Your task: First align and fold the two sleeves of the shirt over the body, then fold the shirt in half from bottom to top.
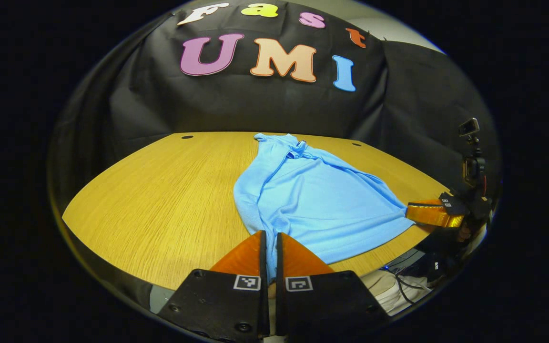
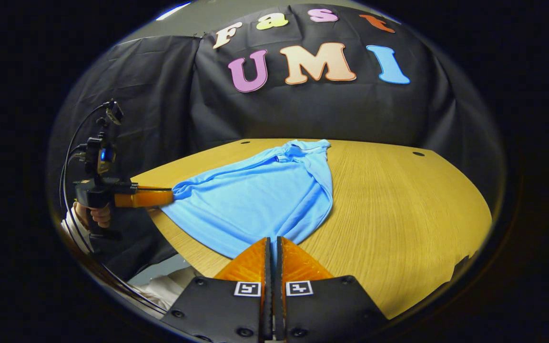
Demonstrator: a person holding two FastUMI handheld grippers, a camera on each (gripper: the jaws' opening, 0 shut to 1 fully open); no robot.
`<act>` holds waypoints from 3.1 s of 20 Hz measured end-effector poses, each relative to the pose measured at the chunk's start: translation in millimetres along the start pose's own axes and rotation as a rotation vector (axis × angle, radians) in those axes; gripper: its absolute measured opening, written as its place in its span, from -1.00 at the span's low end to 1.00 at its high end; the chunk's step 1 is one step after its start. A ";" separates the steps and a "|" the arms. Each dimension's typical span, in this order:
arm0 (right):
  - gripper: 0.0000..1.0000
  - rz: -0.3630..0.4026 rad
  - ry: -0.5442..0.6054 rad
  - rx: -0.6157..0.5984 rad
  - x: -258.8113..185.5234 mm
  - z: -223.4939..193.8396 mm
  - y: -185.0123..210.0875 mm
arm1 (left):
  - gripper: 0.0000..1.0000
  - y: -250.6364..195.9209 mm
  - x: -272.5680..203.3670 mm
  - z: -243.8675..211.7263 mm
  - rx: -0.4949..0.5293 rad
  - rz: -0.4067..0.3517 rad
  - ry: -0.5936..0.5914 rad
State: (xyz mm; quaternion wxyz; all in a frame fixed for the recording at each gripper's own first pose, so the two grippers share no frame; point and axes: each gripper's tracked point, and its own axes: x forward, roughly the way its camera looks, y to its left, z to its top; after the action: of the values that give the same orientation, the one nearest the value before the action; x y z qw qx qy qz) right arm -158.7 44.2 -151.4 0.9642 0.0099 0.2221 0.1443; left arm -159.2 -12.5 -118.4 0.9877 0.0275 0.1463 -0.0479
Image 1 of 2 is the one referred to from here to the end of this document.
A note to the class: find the light blue T-shirt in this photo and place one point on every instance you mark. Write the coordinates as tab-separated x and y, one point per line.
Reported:
312	200

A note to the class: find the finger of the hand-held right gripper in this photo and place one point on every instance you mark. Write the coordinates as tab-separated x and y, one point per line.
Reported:
429	213

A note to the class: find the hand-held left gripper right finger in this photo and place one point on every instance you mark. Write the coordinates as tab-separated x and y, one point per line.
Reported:
322	305

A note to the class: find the person's white clothing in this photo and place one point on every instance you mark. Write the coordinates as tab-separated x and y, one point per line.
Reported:
389	295

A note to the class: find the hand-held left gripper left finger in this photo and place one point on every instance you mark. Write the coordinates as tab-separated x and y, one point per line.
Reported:
217	305

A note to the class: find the black backdrop cloth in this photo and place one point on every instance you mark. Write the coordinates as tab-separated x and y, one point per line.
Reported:
274	105

